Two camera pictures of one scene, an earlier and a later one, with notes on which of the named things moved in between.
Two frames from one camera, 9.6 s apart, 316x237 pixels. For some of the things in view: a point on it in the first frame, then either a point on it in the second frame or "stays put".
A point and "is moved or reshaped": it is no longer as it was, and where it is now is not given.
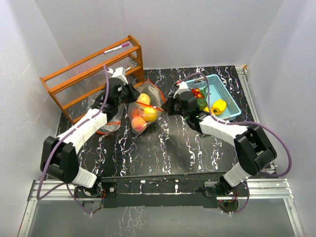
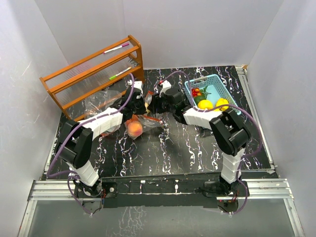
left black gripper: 134,94 → 142,110
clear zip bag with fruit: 146,109 is moved or reshaped
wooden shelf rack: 78,85 stays put
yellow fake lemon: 150,114 → 204,104
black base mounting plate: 168,191 stays put
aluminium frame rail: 259,190 stays put
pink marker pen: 123,45 stays put
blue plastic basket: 217,91 stays put
